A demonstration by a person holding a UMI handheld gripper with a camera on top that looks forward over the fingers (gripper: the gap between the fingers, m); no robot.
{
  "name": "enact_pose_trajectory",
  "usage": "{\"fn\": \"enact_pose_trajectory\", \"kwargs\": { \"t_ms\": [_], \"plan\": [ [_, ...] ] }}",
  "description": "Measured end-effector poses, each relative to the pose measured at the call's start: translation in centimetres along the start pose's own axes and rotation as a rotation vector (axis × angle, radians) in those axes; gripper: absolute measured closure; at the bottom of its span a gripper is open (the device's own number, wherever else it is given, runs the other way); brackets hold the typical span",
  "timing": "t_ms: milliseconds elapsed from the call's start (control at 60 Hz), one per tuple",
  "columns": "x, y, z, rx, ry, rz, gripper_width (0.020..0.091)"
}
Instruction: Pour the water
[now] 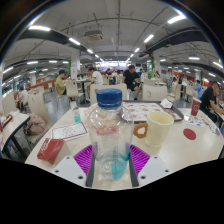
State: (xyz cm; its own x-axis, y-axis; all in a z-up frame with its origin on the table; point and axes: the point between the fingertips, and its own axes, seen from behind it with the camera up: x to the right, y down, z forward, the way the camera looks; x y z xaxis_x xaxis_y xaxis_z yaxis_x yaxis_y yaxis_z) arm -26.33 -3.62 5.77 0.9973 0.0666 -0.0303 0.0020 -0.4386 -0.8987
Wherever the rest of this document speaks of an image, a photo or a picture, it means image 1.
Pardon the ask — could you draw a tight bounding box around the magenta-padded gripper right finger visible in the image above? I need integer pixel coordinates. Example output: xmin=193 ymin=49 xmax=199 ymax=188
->
xmin=128 ymin=143 xmax=173 ymax=188

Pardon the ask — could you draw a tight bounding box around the small red box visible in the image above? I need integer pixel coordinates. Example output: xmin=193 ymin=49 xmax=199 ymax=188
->
xmin=36 ymin=137 xmax=65 ymax=166

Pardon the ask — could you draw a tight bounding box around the flat round red coaster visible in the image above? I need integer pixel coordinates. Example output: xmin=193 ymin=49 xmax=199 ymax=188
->
xmin=182 ymin=127 xmax=198 ymax=141

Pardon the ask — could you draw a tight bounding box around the dark tray with printed liner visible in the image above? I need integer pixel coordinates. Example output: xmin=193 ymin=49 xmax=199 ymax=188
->
xmin=121 ymin=100 xmax=185 ymax=124

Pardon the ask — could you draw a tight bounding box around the group of ceiling lights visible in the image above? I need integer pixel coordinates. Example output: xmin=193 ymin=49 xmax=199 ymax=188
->
xmin=0 ymin=14 xmax=224 ymax=78

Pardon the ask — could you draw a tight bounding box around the cream canteen table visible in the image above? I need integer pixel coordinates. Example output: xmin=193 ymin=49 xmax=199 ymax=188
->
xmin=0 ymin=111 xmax=31 ymax=160

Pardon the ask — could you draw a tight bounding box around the red paper cup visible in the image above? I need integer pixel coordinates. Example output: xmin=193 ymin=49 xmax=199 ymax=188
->
xmin=189 ymin=96 xmax=203 ymax=117

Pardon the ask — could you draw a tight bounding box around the clear blue-capped water bottle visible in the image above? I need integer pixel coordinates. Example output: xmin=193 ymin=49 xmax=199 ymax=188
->
xmin=85 ymin=87 xmax=135 ymax=181

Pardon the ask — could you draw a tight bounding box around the ceiling air conditioner unit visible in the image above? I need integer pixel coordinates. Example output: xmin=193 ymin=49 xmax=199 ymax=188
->
xmin=82 ymin=29 xmax=105 ymax=43

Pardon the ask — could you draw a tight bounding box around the pink bag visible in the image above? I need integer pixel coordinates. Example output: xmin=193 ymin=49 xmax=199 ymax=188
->
xmin=26 ymin=113 xmax=47 ymax=136

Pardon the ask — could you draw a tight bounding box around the group of cream chairs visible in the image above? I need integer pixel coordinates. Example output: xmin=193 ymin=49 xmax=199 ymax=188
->
xmin=166 ymin=78 xmax=198 ymax=103

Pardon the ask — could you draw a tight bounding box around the small clear sanitizer bottle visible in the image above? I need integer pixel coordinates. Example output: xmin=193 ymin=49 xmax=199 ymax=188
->
xmin=69 ymin=101 xmax=82 ymax=124

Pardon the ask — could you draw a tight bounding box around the crumpled white napkin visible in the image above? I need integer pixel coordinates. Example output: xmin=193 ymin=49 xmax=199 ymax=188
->
xmin=159 ymin=97 xmax=174 ymax=110

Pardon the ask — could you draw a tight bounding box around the white card with red print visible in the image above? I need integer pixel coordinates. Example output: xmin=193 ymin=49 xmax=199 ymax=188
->
xmin=50 ymin=121 xmax=89 ymax=142

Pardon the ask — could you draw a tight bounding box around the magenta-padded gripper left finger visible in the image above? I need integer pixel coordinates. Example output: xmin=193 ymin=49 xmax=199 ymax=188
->
xmin=51 ymin=143 xmax=96 ymax=188

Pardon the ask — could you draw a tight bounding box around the cream mug with brown handle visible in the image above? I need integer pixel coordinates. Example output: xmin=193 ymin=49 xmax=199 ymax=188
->
xmin=132 ymin=110 xmax=175 ymax=149

